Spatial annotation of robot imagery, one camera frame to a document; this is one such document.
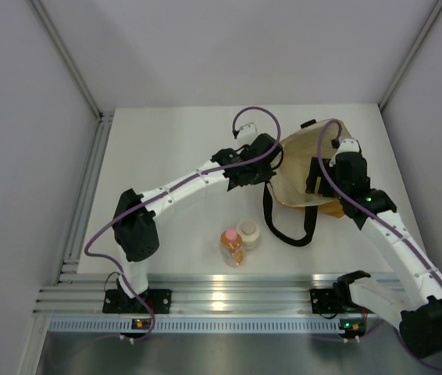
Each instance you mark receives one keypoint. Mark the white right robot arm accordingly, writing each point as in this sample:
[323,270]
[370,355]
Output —
[416,317]

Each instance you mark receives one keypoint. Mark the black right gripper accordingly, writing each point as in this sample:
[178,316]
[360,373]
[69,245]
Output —
[317,171]

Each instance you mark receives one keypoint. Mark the aluminium front rail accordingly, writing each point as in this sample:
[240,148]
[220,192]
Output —
[192,295]

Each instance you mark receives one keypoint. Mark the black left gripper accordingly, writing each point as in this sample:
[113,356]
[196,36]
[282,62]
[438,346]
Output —
[266,175]

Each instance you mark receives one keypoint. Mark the aluminium frame post right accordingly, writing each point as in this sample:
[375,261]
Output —
[412,53]

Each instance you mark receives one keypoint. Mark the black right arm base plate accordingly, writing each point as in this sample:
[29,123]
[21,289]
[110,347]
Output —
[324,301]

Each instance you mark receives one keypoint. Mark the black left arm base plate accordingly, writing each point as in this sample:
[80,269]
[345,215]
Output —
[118,302]

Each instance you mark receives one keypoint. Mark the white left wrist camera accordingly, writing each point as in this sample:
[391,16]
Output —
[246,133]

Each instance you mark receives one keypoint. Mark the orange canvas bag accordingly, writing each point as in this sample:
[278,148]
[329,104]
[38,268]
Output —
[298,179]

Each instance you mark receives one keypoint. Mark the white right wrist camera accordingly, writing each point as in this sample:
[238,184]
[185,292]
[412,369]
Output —
[344,144]

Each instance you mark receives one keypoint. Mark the slotted grey cable duct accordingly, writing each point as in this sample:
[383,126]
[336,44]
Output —
[197,325]

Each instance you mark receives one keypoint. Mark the orange liquid bottle pink cap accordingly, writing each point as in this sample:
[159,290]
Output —
[232,248]

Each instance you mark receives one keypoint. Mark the white cream bottle beige cap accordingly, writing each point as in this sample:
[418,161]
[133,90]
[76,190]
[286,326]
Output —
[250,234]

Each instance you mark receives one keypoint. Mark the aluminium frame rail left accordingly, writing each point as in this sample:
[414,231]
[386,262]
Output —
[74,238]

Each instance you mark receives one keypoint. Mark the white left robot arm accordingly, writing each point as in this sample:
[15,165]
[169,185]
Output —
[139,215]

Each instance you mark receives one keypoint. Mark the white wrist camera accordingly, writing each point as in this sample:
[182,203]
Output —
[246,133]
[344,144]

